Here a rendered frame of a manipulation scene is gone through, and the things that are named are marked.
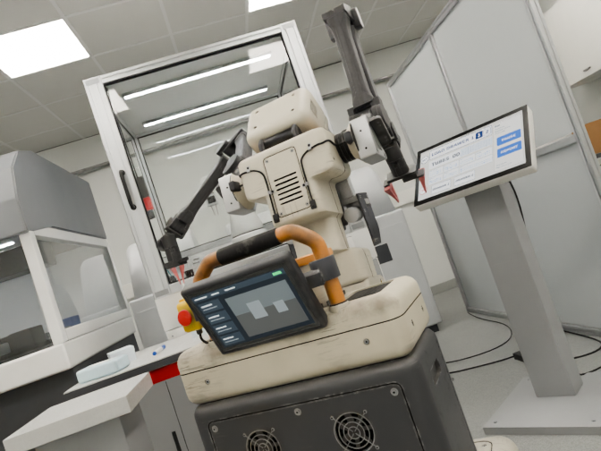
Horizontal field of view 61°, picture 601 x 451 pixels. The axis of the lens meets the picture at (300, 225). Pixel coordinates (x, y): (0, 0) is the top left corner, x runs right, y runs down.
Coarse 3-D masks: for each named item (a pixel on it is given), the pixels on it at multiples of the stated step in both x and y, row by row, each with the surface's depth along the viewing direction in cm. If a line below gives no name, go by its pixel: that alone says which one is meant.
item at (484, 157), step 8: (480, 152) 210; (488, 152) 207; (456, 160) 218; (464, 160) 215; (472, 160) 211; (480, 160) 208; (488, 160) 205; (440, 168) 223; (448, 168) 219; (456, 168) 216; (464, 168) 213; (472, 168) 209; (432, 176) 224; (440, 176) 221; (448, 176) 217
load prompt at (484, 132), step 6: (474, 132) 218; (480, 132) 216; (486, 132) 213; (462, 138) 222; (468, 138) 220; (474, 138) 217; (480, 138) 214; (450, 144) 226; (456, 144) 223; (462, 144) 220; (432, 150) 232; (438, 150) 229; (444, 150) 226; (450, 150) 224; (432, 156) 231; (438, 156) 228
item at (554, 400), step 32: (480, 192) 215; (512, 192) 217; (480, 224) 217; (512, 224) 208; (512, 256) 211; (512, 288) 213; (544, 288) 212; (512, 320) 216; (544, 320) 208; (544, 352) 210; (544, 384) 212; (576, 384) 208; (512, 416) 207; (544, 416) 198; (576, 416) 190
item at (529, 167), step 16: (512, 112) 208; (528, 112) 203; (528, 128) 198; (528, 144) 195; (528, 160) 191; (496, 176) 198; (512, 176) 196; (416, 192) 227; (448, 192) 213; (464, 192) 209
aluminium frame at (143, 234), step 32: (256, 32) 243; (288, 32) 245; (160, 64) 237; (96, 96) 233; (320, 96) 244; (128, 160) 233; (352, 224) 241; (160, 256) 231; (256, 256) 234; (160, 288) 229
